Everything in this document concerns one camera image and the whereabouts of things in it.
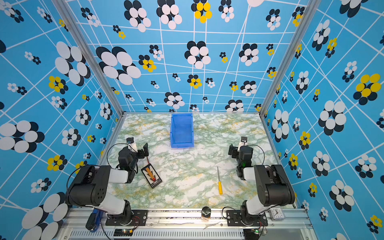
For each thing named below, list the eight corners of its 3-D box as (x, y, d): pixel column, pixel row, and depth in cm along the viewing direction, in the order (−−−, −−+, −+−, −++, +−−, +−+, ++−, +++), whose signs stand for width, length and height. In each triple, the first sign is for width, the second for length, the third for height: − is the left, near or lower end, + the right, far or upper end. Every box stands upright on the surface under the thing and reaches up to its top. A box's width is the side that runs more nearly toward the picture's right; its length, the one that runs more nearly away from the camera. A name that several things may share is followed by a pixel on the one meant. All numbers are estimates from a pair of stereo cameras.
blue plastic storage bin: (169, 149, 101) (167, 141, 94) (173, 122, 117) (171, 113, 110) (193, 149, 101) (193, 141, 94) (194, 122, 117) (193, 113, 109)
